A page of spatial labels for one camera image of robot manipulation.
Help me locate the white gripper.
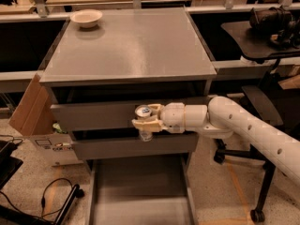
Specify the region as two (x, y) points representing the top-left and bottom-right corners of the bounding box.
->
(132, 103), (208, 133)

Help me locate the redbull can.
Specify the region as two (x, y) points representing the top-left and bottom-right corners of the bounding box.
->
(135, 105), (153, 142)

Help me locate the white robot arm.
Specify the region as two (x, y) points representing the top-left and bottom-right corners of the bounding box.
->
(132, 97), (300, 184)

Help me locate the grey middle drawer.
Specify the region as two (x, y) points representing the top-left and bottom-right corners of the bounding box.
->
(72, 133), (199, 160)

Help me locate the grey drawer cabinet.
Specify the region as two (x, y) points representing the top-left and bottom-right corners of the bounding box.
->
(39, 7), (218, 173)

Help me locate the grey open bottom drawer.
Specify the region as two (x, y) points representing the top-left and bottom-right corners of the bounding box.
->
(85, 155), (198, 225)

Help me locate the grey top drawer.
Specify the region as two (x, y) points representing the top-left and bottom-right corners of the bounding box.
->
(51, 97), (208, 131)

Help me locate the black office chair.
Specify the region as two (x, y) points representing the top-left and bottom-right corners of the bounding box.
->
(214, 60), (299, 223)

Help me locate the brown cardboard box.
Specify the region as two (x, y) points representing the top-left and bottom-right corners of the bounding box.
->
(8, 74), (81, 166)

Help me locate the white ceramic bowl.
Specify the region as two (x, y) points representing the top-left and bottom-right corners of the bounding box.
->
(70, 9), (102, 28)

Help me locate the black chair side tray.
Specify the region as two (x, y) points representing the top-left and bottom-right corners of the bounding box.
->
(221, 21), (300, 61)

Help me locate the black stand base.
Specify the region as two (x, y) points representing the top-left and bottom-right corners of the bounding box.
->
(0, 184), (84, 225)

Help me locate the black floor cable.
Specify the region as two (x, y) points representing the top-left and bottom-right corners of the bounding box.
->
(0, 177), (74, 223)

